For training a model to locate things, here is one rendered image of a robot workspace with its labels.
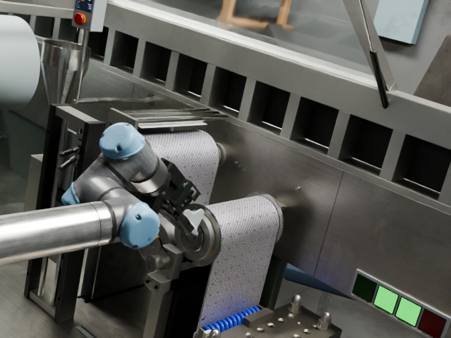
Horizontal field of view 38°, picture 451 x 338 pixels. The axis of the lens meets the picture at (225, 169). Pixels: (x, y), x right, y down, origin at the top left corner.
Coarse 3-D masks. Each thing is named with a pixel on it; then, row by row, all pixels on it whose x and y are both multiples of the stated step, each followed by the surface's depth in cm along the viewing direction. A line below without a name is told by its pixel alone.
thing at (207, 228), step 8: (200, 224) 147; (208, 224) 147; (176, 232) 153; (208, 232) 146; (176, 240) 153; (208, 240) 146; (184, 248) 152; (208, 248) 147; (192, 256) 150; (200, 256) 148
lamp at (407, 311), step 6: (402, 300) 152; (408, 300) 151; (402, 306) 153; (408, 306) 152; (414, 306) 151; (402, 312) 153; (408, 312) 152; (414, 312) 151; (402, 318) 153; (408, 318) 152; (414, 318) 151; (414, 324) 151
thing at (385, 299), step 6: (384, 288) 155; (378, 294) 156; (384, 294) 155; (390, 294) 154; (396, 294) 153; (378, 300) 157; (384, 300) 155; (390, 300) 154; (396, 300) 153; (384, 306) 156; (390, 306) 155; (390, 312) 155
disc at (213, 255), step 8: (192, 208) 151; (200, 208) 149; (208, 216) 148; (216, 224) 147; (216, 232) 147; (216, 240) 147; (216, 248) 147; (184, 256) 154; (208, 256) 149; (216, 256) 148; (200, 264) 151; (208, 264) 150
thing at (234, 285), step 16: (240, 256) 156; (256, 256) 162; (224, 272) 154; (240, 272) 159; (256, 272) 165; (208, 288) 151; (224, 288) 156; (240, 288) 162; (256, 288) 168; (208, 304) 154; (224, 304) 159; (240, 304) 165; (256, 304) 171; (208, 320) 156
